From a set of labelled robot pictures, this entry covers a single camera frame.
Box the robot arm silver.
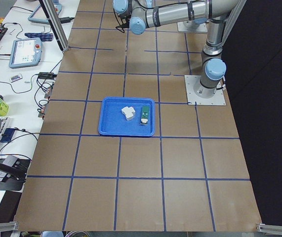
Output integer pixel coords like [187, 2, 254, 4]
[113, 0, 240, 99]

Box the green circuit board module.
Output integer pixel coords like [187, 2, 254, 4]
[140, 106, 150, 124]

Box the white circuit breaker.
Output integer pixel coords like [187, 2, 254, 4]
[121, 106, 135, 121]

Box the blue plastic tray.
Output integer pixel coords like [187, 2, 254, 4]
[98, 97, 156, 137]

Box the near teach pendant tablet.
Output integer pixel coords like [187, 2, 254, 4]
[9, 38, 42, 69]

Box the teach pendant tablet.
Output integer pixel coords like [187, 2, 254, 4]
[9, 38, 42, 69]
[28, 3, 62, 24]

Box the small remote control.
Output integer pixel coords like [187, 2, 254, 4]
[10, 74, 23, 83]

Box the far teach pendant tablet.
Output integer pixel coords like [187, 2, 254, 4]
[28, 3, 62, 24]

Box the aluminium profile bottom right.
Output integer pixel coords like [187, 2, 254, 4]
[256, 223, 282, 235]

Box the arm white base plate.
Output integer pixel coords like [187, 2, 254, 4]
[184, 75, 226, 106]
[177, 21, 207, 34]

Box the aluminium frame post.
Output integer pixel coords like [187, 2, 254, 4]
[39, 0, 69, 52]

